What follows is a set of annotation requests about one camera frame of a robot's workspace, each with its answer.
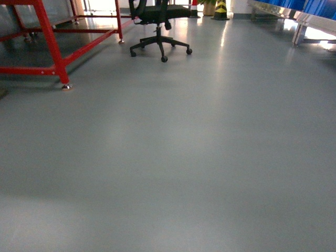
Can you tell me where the blue plastic crate right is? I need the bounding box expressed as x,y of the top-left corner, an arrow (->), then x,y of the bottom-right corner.
260,0 -> 335,20

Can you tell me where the stainless steel shelf frame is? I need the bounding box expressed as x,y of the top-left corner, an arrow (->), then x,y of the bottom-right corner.
248,1 -> 335,46

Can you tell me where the red white cone far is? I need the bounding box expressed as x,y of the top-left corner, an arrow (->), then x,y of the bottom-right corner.
190,0 -> 200,18

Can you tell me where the black office chair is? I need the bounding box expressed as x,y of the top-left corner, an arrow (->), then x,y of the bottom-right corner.
129,0 -> 193,62

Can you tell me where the red metal frame table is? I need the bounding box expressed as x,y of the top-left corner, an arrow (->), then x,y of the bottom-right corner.
1,1 -> 131,90

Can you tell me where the green potted plant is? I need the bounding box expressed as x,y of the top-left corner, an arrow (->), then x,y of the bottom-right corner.
197,0 -> 217,16

